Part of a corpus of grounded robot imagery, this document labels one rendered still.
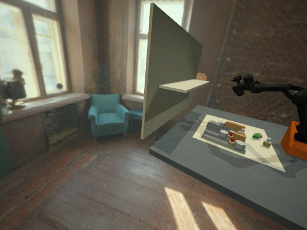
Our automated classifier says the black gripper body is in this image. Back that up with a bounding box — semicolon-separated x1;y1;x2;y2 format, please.
234;75;245;96

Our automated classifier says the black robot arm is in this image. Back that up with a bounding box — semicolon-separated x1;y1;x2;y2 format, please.
232;75;307;144

